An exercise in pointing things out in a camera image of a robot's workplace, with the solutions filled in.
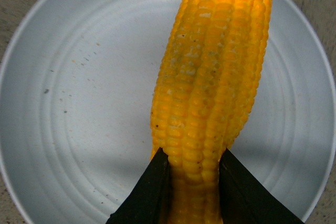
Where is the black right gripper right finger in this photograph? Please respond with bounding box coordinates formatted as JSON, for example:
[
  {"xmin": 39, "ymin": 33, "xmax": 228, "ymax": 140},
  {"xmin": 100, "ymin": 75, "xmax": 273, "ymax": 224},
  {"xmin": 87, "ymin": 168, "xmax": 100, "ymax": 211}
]
[{"xmin": 219, "ymin": 149, "xmax": 303, "ymax": 223}]

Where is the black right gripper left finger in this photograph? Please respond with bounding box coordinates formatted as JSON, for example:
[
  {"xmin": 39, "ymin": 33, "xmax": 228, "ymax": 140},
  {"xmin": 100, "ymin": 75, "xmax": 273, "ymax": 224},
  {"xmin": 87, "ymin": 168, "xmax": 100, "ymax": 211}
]
[{"xmin": 107, "ymin": 148, "xmax": 170, "ymax": 223}]

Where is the yellow corn cob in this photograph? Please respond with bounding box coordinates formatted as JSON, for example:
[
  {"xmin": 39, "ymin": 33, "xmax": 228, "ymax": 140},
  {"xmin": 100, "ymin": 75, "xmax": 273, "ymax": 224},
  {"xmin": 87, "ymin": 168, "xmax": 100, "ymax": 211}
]
[{"xmin": 150, "ymin": 0, "xmax": 272, "ymax": 223}]

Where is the light blue plate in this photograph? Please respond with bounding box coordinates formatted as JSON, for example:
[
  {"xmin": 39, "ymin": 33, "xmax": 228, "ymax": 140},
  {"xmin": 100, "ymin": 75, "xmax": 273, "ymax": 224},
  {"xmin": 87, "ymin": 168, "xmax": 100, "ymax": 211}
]
[{"xmin": 1, "ymin": 0, "xmax": 335, "ymax": 223}]

